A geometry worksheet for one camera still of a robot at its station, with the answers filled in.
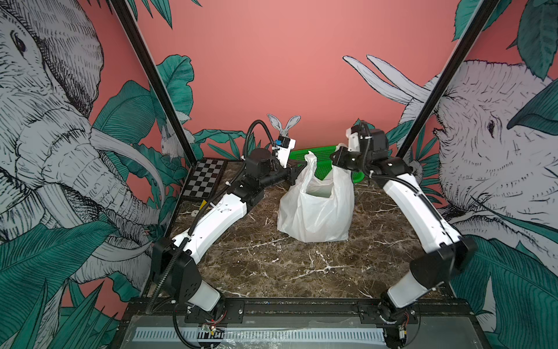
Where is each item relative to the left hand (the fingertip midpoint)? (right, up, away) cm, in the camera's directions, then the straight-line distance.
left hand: (308, 160), depth 70 cm
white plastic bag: (+4, -17, +8) cm, 19 cm away
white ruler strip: (+14, -58, 0) cm, 60 cm away
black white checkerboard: (-49, -6, +40) cm, 64 cm away
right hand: (+7, +4, +5) cm, 10 cm away
